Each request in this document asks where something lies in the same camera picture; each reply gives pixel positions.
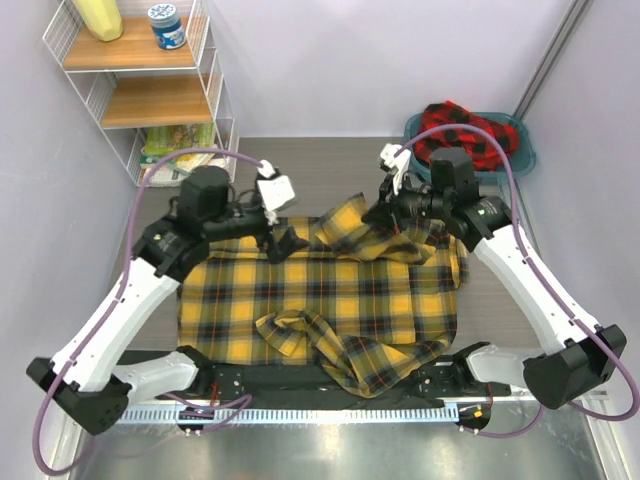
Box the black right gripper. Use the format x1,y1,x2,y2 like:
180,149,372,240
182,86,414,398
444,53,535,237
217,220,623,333
364,170,451,235

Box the yellow plaid long sleeve shirt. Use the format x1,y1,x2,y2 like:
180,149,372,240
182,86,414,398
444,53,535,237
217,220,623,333
177,194,469,398

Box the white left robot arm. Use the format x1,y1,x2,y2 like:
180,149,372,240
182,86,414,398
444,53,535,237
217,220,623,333
26,162,307,436

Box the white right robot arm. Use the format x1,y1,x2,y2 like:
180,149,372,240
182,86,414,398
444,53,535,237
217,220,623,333
362,144,627,410

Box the red plaid long sleeve shirt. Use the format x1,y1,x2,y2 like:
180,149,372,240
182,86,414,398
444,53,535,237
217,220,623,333
410,101,520,172

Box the stack of books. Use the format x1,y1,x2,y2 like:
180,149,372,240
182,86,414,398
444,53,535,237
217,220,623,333
149,153,236,188

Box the teal plastic basket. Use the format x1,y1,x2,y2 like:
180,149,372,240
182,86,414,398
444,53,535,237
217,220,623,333
403,112,537,185

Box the green picture book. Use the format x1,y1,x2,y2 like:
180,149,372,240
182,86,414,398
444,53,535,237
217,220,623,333
143,123,215,157

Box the blue lidded jar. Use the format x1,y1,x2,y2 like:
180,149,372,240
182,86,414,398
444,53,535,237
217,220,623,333
147,3,186,50

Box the yellow plastic bottle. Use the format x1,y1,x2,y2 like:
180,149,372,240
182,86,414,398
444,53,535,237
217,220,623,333
72,0,124,42

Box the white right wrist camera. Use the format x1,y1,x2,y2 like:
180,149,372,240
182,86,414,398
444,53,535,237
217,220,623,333
379,143,411,196

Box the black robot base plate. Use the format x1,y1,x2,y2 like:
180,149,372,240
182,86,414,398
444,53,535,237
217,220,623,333
174,355,512,410

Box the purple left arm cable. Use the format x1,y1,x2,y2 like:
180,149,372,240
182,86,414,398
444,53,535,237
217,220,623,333
31,147,271,476

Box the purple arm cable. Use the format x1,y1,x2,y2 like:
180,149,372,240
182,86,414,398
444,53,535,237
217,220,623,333
31,147,271,476
399,123,634,440

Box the white slotted cable duct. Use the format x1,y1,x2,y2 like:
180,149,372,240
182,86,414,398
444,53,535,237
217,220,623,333
117,403,459,426

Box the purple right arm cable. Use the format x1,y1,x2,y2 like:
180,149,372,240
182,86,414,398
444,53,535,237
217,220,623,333
399,123,634,440

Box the white wire shelf rack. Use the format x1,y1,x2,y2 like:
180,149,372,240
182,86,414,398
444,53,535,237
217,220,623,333
43,1,239,182

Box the aluminium frame rail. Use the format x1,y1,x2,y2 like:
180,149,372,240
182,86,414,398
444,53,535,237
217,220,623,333
513,0,594,121

